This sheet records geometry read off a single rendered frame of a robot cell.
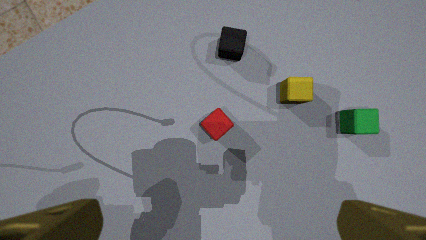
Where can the red block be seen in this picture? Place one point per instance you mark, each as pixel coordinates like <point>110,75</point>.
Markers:
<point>217,124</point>

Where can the dark green block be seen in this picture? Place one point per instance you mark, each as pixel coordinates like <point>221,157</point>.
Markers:
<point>359,121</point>

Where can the black block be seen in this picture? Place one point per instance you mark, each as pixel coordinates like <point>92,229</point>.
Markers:
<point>232,43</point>

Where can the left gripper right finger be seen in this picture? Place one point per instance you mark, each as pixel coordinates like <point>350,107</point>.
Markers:
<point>360,220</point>

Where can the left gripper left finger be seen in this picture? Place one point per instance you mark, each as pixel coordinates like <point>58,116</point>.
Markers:
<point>77,220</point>

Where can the yellow block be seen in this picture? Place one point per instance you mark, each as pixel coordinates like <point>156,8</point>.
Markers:
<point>296,90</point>

